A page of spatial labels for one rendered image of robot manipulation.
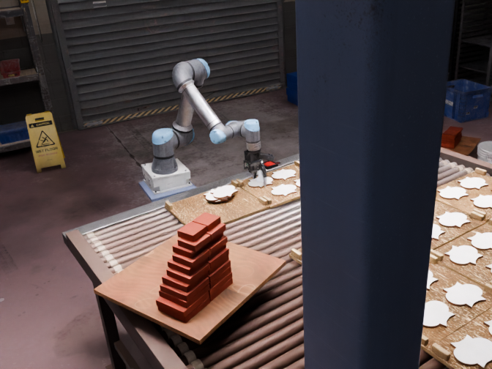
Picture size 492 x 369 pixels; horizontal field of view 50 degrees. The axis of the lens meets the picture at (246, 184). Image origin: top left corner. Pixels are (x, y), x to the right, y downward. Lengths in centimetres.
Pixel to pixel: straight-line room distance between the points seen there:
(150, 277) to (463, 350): 108
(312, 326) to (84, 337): 290
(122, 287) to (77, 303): 183
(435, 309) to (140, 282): 104
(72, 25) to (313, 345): 652
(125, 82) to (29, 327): 425
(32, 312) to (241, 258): 209
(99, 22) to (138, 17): 50
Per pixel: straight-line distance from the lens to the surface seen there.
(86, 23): 701
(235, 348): 181
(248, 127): 265
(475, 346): 184
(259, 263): 196
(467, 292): 205
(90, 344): 340
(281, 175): 288
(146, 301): 186
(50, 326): 365
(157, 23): 723
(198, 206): 263
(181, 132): 298
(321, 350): 63
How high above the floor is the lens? 214
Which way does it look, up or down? 25 degrees down
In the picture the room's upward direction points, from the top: 4 degrees counter-clockwise
